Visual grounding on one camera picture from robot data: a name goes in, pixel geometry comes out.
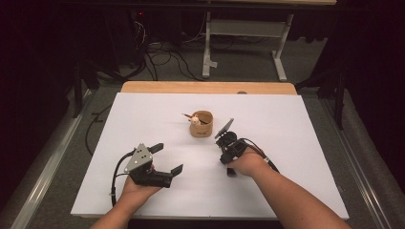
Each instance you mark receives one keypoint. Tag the white metal desk frame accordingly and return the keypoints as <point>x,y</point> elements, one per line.
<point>245,28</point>

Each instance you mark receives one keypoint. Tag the white table board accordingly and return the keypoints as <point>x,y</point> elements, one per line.
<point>286,120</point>

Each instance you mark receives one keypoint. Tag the grey metal floor rail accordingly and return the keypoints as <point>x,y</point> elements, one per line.
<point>47,175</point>
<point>359,178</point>

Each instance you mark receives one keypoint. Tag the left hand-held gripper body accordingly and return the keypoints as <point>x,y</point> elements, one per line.
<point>140,162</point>

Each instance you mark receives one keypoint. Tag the person's left hand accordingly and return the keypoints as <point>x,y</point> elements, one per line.
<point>137,192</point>

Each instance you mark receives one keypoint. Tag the light wooden table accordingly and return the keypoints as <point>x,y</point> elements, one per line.
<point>207,87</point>

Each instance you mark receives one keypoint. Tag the black metal stand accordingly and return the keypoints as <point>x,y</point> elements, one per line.
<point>78,89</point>
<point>339,95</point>

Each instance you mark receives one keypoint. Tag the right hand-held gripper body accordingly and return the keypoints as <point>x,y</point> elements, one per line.
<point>230,146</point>

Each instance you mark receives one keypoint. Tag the person's right hand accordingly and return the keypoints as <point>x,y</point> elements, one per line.
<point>251,163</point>

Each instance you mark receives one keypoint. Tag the round wooden brush holder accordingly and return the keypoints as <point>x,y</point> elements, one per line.
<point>201,130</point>

